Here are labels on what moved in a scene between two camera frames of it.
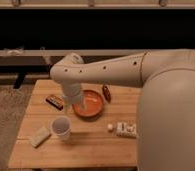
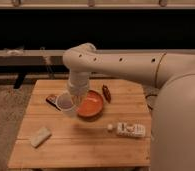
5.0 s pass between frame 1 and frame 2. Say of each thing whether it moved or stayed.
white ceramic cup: moved
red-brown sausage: stayed
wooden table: stayed
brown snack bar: stayed
